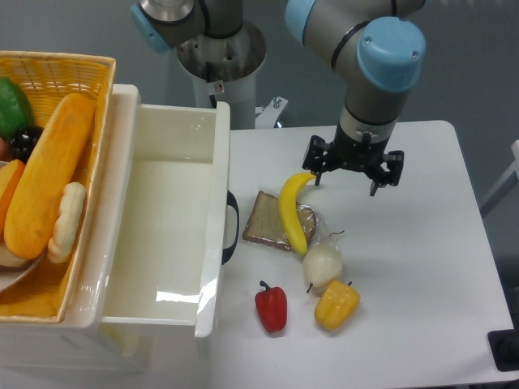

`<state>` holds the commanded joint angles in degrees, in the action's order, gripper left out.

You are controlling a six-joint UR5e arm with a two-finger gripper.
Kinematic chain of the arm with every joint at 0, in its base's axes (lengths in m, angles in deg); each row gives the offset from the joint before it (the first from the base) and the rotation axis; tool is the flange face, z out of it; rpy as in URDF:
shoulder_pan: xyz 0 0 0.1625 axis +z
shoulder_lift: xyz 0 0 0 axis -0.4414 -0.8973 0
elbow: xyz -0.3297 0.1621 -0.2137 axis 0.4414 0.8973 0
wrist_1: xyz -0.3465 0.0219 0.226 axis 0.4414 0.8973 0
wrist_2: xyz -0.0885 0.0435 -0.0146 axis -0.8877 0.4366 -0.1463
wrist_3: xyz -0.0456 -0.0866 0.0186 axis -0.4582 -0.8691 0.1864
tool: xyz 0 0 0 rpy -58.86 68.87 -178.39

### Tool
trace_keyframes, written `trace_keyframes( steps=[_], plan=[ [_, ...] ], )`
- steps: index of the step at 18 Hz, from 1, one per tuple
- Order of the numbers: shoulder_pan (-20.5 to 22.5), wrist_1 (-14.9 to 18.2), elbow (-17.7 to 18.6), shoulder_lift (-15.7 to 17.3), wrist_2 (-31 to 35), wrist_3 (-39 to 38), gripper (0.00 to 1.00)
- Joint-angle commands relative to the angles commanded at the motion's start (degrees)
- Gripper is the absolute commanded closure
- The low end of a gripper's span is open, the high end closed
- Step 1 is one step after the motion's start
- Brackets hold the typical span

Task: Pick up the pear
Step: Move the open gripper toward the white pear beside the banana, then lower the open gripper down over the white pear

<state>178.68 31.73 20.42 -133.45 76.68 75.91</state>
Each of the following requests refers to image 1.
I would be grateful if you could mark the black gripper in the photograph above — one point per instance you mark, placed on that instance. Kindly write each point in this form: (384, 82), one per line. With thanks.
(363, 150)

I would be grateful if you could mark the pale white pear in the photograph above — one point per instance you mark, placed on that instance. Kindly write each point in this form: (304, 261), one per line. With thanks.
(321, 265)

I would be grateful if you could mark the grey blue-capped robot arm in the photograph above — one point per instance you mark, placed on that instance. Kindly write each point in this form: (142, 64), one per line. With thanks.
(370, 44)

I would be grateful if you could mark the yellow banana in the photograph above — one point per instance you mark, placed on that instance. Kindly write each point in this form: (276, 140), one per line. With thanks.
(287, 207)

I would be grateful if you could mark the wrapped brown bread slice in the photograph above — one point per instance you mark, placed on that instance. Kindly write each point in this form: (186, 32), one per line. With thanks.
(264, 224)

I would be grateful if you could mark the yellow bell pepper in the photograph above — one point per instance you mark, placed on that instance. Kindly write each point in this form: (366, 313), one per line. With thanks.
(336, 305)

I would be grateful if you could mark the red bell pepper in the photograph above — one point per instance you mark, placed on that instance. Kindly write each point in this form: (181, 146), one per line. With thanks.
(271, 307)

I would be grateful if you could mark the white plastic drawer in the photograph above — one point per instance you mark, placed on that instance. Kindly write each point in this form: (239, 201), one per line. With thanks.
(170, 247)

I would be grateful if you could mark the black object at edge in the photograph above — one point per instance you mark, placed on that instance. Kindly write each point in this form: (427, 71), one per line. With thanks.
(504, 349)

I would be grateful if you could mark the small white twisted bread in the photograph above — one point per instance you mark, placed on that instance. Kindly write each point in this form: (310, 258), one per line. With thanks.
(67, 224)

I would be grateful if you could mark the long orange baguette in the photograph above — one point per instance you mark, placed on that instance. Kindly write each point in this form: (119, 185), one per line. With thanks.
(33, 209)

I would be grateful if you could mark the black round fruit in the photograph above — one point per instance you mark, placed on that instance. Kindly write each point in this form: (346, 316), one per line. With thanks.
(23, 141)

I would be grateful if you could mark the white drawer cabinet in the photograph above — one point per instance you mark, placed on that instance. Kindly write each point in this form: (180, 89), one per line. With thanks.
(81, 336)

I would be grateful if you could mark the yellow wicker basket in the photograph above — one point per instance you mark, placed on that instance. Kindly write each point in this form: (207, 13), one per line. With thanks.
(42, 295)

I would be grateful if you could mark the green pepper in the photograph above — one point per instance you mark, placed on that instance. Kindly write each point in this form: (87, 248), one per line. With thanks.
(16, 111)

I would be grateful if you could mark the orange wedge food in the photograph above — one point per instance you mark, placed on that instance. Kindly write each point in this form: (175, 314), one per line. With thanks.
(10, 176)

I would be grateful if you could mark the white metal bracket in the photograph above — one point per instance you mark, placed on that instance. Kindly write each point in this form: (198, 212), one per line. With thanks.
(269, 116)

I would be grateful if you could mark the black drawer handle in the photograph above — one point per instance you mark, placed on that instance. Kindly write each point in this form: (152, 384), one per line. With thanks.
(232, 228)

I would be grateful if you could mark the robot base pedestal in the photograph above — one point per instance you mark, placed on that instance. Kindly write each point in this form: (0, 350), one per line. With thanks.
(225, 69)

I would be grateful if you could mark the white frame at right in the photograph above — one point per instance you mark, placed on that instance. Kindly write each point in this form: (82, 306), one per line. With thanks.
(502, 186)

